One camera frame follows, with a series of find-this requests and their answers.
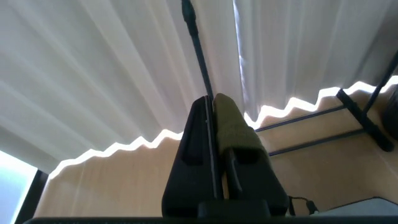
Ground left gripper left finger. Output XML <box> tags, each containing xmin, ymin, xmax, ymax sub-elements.
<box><xmin>161</xmin><ymin>95</ymin><xmax>224</xmax><ymax>218</ymax></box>

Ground green long-sleeved shirt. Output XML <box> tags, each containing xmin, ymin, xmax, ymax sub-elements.
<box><xmin>212</xmin><ymin>92</ymin><xmax>272</xmax><ymax>169</ymax></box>

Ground black cable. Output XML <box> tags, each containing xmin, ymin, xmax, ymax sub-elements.
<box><xmin>287</xmin><ymin>195</ymin><xmax>320</xmax><ymax>216</ymax></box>

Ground beige curtain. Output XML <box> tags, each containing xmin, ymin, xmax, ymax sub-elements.
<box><xmin>0</xmin><ymin>0</ymin><xmax>398</xmax><ymax>175</ymax></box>

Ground black clothes rack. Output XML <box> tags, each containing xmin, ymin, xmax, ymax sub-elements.
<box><xmin>181</xmin><ymin>0</ymin><xmax>398</xmax><ymax>156</ymax></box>

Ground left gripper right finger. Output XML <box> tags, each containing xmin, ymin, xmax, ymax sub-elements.
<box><xmin>220</xmin><ymin>148</ymin><xmax>290</xmax><ymax>218</ymax></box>

